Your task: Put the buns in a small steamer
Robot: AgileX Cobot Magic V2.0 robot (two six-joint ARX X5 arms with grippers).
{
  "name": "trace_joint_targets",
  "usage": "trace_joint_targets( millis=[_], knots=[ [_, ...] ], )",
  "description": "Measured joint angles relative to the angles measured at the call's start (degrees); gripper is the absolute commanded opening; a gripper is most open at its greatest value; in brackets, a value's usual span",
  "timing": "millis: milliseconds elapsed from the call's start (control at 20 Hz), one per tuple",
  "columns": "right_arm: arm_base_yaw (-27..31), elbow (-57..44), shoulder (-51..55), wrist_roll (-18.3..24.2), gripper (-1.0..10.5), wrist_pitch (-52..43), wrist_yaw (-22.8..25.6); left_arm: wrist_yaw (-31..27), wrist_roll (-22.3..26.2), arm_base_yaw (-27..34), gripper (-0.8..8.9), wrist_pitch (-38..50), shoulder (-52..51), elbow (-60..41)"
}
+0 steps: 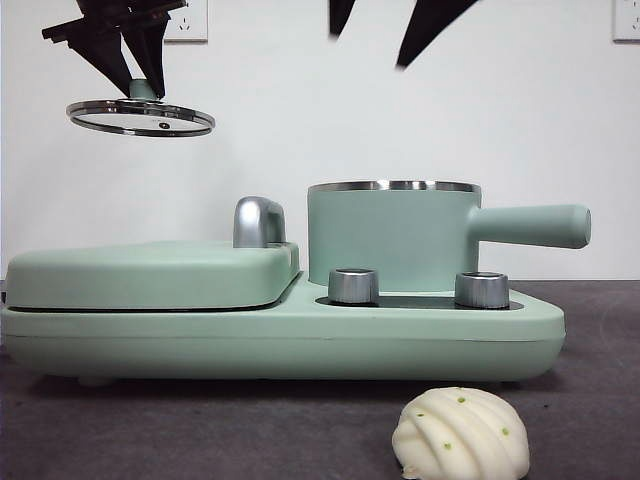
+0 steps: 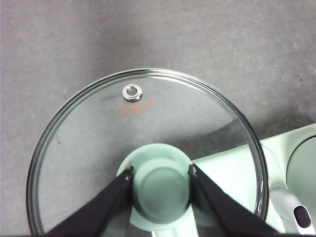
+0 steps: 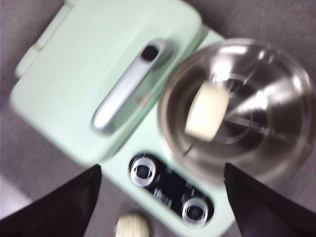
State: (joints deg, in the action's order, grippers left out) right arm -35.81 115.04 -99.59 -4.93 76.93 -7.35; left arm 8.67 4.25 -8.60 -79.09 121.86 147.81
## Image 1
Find glass pot lid green knob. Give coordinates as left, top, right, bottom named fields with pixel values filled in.
left=65, top=78, right=217, bottom=138

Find ridged white bun green specks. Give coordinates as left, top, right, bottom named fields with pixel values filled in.
left=391, top=387, right=530, bottom=480

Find mint green griddle cover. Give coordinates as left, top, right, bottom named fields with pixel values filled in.
left=4, top=240, right=302, bottom=311

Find silver control knob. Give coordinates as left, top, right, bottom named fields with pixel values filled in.
left=454, top=272, right=511, bottom=309
left=327, top=268, right=380, bottom=307

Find mint green breakfast machine base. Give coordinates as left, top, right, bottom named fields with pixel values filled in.
left=0, top=269, right=566, bottom=389

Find white wall socket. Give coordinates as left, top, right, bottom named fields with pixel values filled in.
left=612, top=0, right=640, bottom=43
left=163, top=0, right=210, bottom=44

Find chrome griddle cover handle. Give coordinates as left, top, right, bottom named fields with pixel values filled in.
left=232, top=196, right=288, bottom=250

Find mint green pot with handle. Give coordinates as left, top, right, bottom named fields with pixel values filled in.
left=305, top=177, right=593, bottom=295

